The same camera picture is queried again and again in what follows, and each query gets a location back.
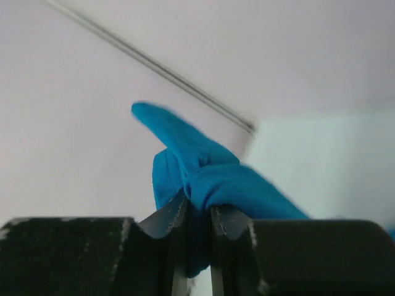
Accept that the blue polo t-shirt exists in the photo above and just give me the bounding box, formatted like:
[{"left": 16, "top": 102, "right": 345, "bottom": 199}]
[{"left": 131, "top": 101, "right": 310, "bottom": 278}]

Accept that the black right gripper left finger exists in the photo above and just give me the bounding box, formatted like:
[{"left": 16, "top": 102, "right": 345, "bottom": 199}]
[{"left": 1, "top": 195, "right": 188, "bottom": 295}]

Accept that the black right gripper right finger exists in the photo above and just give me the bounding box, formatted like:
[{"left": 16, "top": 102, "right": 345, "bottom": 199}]
[{"left": 211, "top": 207, "right": 394, "bottom": 295}]

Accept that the aluminium frame post left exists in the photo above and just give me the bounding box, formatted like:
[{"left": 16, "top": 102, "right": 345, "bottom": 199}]
[{"left": 48, "top": 1, "right": 256, "bottom": 134}]

